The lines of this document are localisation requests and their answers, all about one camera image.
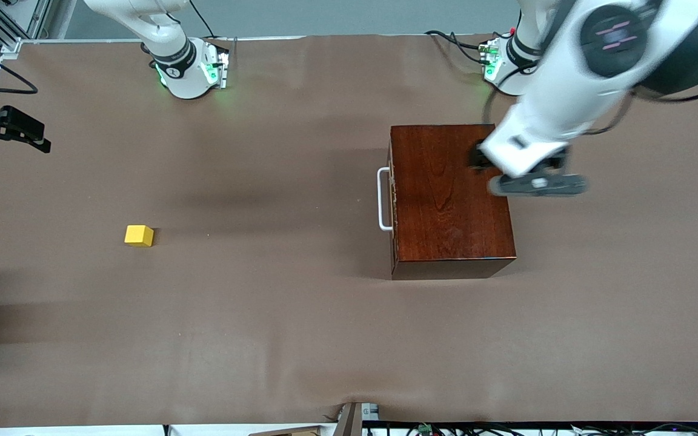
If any wooden drawer with white handle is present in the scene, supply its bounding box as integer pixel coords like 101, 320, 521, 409
377, 145, 397, 276

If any yellow block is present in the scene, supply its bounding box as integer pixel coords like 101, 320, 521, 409
124, 225, 155, 248

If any dark brown wooden cabinet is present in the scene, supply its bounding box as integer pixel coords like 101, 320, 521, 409
389, 124, 517, 280

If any brown table cover sheet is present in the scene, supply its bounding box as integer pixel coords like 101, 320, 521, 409
0, 33, 698, 428

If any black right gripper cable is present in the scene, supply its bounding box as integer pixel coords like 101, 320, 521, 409
0, 36, 39, 96

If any aluminium frame structure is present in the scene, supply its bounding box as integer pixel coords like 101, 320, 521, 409
0, 0, 77, 58

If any black left arm base cable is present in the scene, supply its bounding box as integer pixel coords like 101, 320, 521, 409
425, 29, 488, 65

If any black arm base cable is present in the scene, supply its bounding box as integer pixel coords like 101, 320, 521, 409
190, 0, 238, 43
425, 29, 488, 65

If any black right arm base cable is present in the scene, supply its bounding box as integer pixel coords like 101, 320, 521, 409
190, 0, 238, 43

